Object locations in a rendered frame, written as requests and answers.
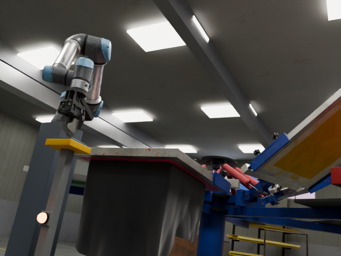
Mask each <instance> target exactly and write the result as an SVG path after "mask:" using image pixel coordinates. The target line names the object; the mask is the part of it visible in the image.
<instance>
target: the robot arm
mask: <svg viewBox="0 0 341 256"><path fill-rule="evenodd" d="M79 54H80V55H84V56H87V58H85V57H81V58H78V60H77V63H76V66H75V70H74V71H71V70H69V68H70V67H71V65H72V63H73V61H74V59H75V57H76V56H77V55H79ZM110 58H111V42H110V41H109V40H107V39H104V38H99V37H95V36H90V35H87V34H76V35H73V36H71V37H69V38H67V39H66V40H65V42H64V43H63V46H62V50H61V52H60V53H59V55H58V57H57V58H56V60H55V62H54V63H53V65H52V66H48V65H45V66H44V68H43V72H42V79H43V80H44V81H47V82H50V83H55V84H60V85H65V86H69V87H70V88H67V89H66V91H65V92H63V93H62V94H61V97H60V99H59V104H58V108H57V112H56V114H55V115H54V117H53V118H52V120H51V122H58V121H63V122H65V123H62V124H61V125H60V128H61V129H62V130H63V131H64V132H65V133H66V137H72V138H73V137H74V136H75V135H76V133H77V132H78V131H79V130H80V128H81V126H82V125H83V123H84V121H92V120H93V119H94V117H95V118H97V117H99V114H100V111H101V108H102V105H103V101H102V100H101V97H100V96H99V94H100V87H101V80H102V76H103V69H104V65H105V64H106V63H107V61H110Z"/></svg>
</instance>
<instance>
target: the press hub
mask: <svg viewBox="0 0 341 256"><path fill-rule="evenodd" d="M212 160H213V162H211V161H212ZM208 161H209V162H211V163H210V164H209V166H212V165H214V164H216V165H221V164H220V163H222V162H223V164H226V163H228V164H230V165H231V166H232V167H234V166H236V164H237V162H236V161H235V160H233V159H231V158H228V157H223V156H213V155H210V156H203V157H201V158H200V162H201V163H203V164H206V163H207V162H208ZM217 161H219V162H220V163H219V162H217ZM212 197H214V198H215V201H214V202H204V203H206V204H208V205H210V206H212V207H213V208H212V207H210V211H213V212H214V213H213V215H208V214H204V213H202V214H201V217H200V225H199V234H198V244H197V254H196V256H223V245H224V232H225V220H226V216H223V215H219V213H228V210H226V209H220V208H219V207H227V204H223V203H220V199H227V198H229V197H230V196H229V195H228V194H227V193H226V192H218V191H213V194H212Z"/></svg>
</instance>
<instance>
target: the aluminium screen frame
mask: <svg viewBox="0 0 341 256"><path fill-rule="evenodd" d="M90 148H91V152H90V154H74V158H76V159H79V160H81V161H83V162H86V163H88V164H89V162H88V161H86V160H84V159H81V158H79V157H112V158H148V159H173V160H174V161H176V162H177V163H179V164H180V165H182V166H183V167H185V168H186V169H188V170H189V171H191V172H192V173H194V174H195V175H197V176H198V177H200V178H201V179H203V180H204V181H206V182H208V183H209V184H211V185H212V186H214V187H215V188H217V189H218V190H220V191H218V190H206V191H218V192H224V191H223V190H221V189H220V188H218V187H216V186H215V185H213V182H214V175H213V174H212V173H210V172H209V171H208V170H206V169H205V168H204V167H202V166H201V165H200V164H198V163H197V162H196V161H194V160H193V159H192V158H190V157H189V156H188V155H186V154H185V153H184V152H182V151H181V150H180V149H178V148H116V147H90Z"/></svg>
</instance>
